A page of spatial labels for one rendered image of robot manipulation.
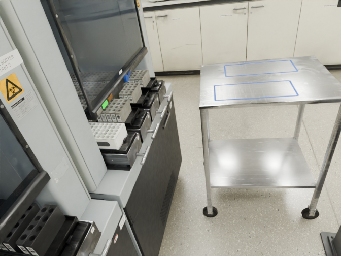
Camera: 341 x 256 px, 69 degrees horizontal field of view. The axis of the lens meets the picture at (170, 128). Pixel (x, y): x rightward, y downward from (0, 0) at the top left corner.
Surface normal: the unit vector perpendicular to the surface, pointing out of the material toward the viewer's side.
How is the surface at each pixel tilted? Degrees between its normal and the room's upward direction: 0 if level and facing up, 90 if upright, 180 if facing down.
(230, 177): 0
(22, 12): 90
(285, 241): 0
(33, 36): 90
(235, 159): 0
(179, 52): 90
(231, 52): 90
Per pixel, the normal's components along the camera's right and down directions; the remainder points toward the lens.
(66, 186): 0.97, 0.02
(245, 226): -0.14, -0.80
